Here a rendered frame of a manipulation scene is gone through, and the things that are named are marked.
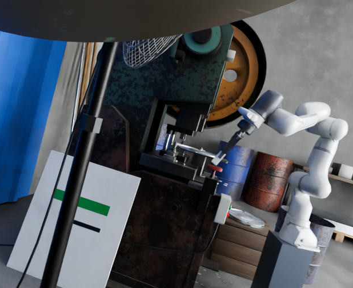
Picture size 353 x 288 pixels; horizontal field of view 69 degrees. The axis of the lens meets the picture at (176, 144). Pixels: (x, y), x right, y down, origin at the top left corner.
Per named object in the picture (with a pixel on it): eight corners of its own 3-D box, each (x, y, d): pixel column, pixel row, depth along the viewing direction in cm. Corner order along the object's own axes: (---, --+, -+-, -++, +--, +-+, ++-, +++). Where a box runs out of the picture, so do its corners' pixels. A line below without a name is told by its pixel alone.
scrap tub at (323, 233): (305, 266, 232) (322, 216, 229) (325, 293, 190) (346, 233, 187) (260, 250, 238) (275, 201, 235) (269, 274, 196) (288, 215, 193)
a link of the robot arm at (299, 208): (291, 210, 157) (303, 171, 155) (312, 222, 139) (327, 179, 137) (275, 206, 154) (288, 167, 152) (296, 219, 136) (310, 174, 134)
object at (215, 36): (213, 86, 181) (222, 62, 180) (213, 56, 116) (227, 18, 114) (190, 79, 184) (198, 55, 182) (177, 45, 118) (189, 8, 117)
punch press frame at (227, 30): (192, 242, 174) (250, 50, 166) (185, 276, 132) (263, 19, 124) (88, 206, 185) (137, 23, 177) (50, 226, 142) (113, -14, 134)
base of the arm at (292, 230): (306, 239, 154) (313, 217, 153) (325, 255, 135) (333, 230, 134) (271, 230, 153) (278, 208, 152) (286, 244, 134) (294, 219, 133)
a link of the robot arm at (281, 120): (305, 98, 131) (259, 101, 118) (339, 112, 117) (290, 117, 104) (298, 118, 136) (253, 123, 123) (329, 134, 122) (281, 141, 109)
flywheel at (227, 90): (148, 58, 208) (184, 138, 205) (140, 49, 188) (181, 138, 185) (229, 14, 198) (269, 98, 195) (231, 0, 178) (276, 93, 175)
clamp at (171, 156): (177, 160, 144) (183, 143, 144) (173, 163, 128) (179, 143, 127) (167, 157, 145) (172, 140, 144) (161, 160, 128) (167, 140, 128)
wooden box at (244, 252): (252, 258, 215) (264, 219, 213) (263, 284, 177) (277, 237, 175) (206, 243, 218) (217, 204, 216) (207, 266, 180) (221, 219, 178)
